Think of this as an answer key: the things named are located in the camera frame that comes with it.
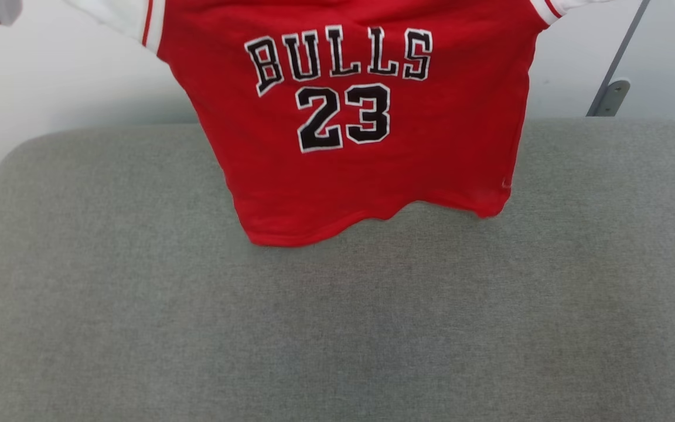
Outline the red white Bulls jersey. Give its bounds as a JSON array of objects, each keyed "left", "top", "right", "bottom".
[{"left": 62, "top": 0, "right": 613, "bottom": 248}]

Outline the grey metal post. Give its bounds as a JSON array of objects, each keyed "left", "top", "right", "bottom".
[{"left": 585, "top": 0, "right": 652, "bottom": 117}]

